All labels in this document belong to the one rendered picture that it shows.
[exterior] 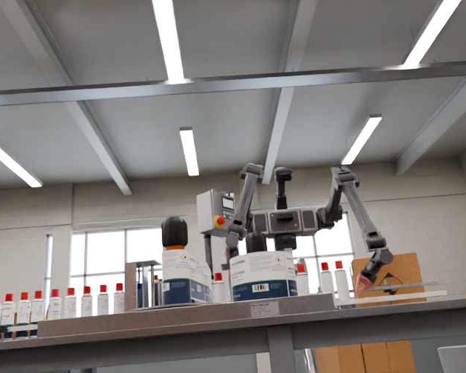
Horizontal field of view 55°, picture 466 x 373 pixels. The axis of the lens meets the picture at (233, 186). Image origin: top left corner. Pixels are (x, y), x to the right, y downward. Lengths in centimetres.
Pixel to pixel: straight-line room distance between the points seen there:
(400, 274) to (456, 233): 637
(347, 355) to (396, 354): 54
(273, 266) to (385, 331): 35
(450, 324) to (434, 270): 705
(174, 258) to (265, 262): 28
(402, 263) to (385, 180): 620
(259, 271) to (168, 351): 34
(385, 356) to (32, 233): 583
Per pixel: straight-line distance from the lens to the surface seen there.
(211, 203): 210
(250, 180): 218
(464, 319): 127
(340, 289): 200
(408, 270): 229
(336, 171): 230
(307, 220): 272
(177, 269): 140
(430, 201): 860
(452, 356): 429
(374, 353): 544
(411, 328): 123
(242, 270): 135
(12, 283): 827
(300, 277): 199
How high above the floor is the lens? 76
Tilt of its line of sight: 20 degrees up
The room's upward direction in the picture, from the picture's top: 5 degrees counter-clockwise
